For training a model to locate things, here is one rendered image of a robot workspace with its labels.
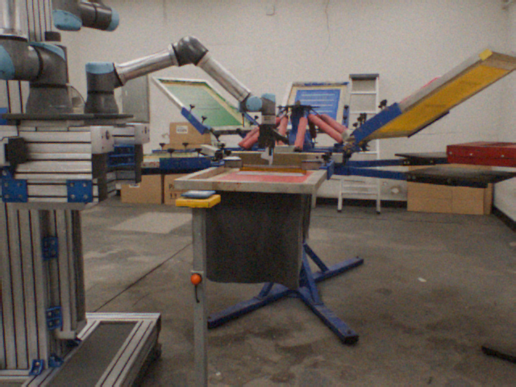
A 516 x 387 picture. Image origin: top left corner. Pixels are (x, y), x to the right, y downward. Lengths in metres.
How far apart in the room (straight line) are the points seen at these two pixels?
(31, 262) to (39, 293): 0.13
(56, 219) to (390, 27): 5.30
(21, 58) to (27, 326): 1.07
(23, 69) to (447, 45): 5.58
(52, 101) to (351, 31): 5.25
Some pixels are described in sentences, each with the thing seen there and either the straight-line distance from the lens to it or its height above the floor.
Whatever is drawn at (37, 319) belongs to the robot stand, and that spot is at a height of 0.43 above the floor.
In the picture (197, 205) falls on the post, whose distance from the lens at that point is 1.72.
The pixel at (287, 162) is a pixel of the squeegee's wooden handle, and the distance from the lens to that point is 2.44.
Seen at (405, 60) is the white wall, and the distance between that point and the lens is 6.59.
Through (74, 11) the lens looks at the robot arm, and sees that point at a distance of 1.56.
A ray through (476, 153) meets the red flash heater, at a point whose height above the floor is 1.07.
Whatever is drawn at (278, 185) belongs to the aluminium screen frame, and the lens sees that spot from 1.87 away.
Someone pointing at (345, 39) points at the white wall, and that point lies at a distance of 6.62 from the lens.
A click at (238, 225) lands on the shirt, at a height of 0.79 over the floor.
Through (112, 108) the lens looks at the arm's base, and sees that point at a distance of 2.26.
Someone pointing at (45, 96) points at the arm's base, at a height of 1.32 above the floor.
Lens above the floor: 1.26
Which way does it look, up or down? 8 degrees down
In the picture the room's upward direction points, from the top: straight up
